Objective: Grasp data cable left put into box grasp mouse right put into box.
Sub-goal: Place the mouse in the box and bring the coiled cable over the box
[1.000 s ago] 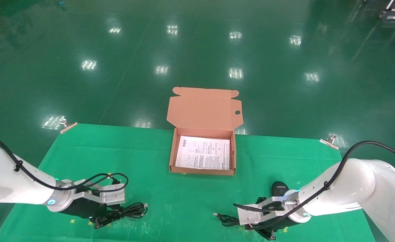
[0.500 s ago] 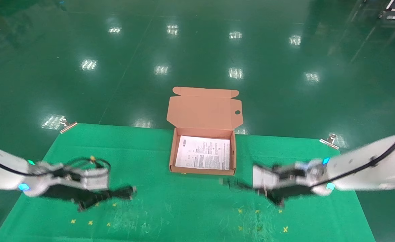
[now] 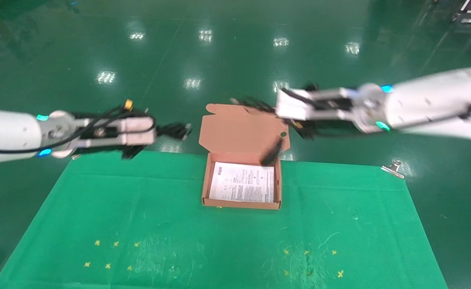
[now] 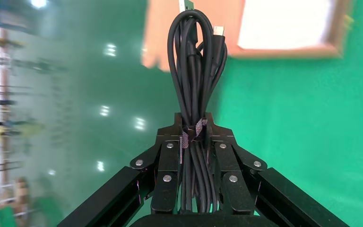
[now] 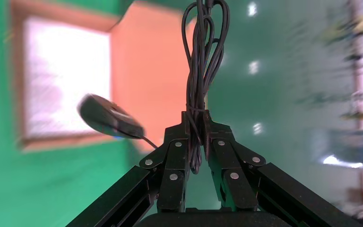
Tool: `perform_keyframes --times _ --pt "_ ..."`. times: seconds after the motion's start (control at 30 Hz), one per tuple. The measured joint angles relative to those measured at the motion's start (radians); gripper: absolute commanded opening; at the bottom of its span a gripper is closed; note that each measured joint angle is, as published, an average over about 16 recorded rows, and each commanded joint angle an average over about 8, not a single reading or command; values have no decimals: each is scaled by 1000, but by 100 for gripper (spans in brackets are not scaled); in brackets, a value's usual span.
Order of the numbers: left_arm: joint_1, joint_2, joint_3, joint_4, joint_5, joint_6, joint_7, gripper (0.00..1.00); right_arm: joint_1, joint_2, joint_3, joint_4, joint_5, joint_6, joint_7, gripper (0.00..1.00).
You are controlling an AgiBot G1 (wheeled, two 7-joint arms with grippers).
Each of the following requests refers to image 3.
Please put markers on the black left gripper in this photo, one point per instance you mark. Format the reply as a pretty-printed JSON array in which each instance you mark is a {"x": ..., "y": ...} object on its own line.
[{"x": 133, "y": 151}]

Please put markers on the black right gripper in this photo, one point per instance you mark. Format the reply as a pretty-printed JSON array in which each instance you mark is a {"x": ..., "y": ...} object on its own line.
[{"x": 335, "y": 126}]

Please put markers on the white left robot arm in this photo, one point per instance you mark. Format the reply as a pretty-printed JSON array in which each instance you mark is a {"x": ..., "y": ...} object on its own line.
[{"x": 7, "y": 134}]

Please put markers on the orange cardboard box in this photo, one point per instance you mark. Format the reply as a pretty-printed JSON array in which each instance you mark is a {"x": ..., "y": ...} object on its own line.
[{"x": 239, "y": 132}]

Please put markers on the white printed instruction sheet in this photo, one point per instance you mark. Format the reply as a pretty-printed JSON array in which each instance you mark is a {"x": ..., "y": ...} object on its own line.
[{"x": 241, "y": 186}]

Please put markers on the silver binder clip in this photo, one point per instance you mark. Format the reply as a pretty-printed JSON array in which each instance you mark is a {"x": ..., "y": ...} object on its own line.
[
  {"x": 76, "y": 157},
  {"x": 394, "y": 168}
]

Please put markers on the green table mat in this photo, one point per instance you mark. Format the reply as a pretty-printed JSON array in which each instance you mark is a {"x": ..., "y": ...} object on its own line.
[{"x": 219, "y": 241}]

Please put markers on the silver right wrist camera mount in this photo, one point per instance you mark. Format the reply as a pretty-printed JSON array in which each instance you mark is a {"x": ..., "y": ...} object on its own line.
[{"x": 295, "y": 106}]

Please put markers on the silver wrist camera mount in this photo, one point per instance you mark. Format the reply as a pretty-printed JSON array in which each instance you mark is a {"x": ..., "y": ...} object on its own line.
[
  {"x": 135, "y": 130},
  {"x": 295, "y": 106}
]

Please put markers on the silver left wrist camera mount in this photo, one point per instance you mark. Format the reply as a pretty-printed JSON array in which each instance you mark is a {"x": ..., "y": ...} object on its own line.
[{"x": 135, "y": 130}]

